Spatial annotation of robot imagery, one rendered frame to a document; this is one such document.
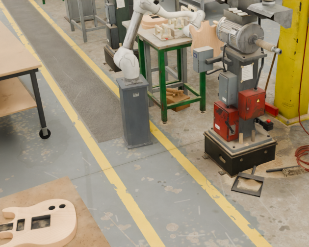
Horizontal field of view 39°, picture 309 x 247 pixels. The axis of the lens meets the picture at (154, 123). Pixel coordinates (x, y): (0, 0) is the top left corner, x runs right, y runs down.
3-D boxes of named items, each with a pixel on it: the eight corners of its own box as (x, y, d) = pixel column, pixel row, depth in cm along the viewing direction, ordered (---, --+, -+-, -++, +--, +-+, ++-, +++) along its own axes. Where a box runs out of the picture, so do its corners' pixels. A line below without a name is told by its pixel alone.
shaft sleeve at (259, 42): (273, 43, 341) (268, 49, 341) (277, 47, 344) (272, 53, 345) (259, 37, 355) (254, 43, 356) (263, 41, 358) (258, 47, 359)
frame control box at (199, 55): (227, 79, 391) (227, 52, 378) (206, 85, 383) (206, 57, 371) (212, 70, 410) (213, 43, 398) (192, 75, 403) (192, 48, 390)
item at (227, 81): (236, 103, 394) (238, 45, 367) (226, 106, 390) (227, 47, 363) (227, 97, 406) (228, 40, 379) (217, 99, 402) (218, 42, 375)
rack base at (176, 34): (188, 36, 478) (188, 28, 474) (174, 39, 473) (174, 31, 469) (177, 30, 500) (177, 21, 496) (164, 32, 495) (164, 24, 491)
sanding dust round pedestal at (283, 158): (361, 156, 425) (362, 153, 423) (233, 203, 376) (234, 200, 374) (267, 98, 542) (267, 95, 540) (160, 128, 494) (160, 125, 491)
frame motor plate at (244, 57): (267, 57, 371) (267, 52, 370) (243, 62, 363) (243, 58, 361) (242, 44, 400) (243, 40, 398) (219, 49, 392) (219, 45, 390)
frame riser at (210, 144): (280, 161, 425) (282, 139, 413) (226, 180, 405) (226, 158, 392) (248, 137, 466) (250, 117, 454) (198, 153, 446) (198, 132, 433)
